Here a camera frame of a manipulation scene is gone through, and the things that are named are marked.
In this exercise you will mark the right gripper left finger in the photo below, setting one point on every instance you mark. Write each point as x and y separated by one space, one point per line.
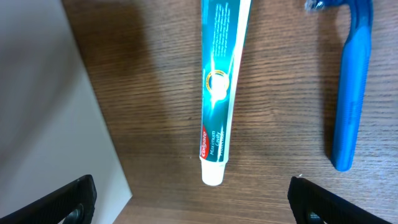
73 203

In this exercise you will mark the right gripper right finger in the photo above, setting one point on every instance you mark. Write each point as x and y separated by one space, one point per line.
311 203

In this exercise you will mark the blue disposable razor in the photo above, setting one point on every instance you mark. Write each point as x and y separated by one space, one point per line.
352 79

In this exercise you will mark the green white toothpaste tube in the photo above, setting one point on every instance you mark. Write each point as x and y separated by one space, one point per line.
223 32

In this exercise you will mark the white cardboard box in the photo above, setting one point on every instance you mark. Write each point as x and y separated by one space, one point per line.
52 128

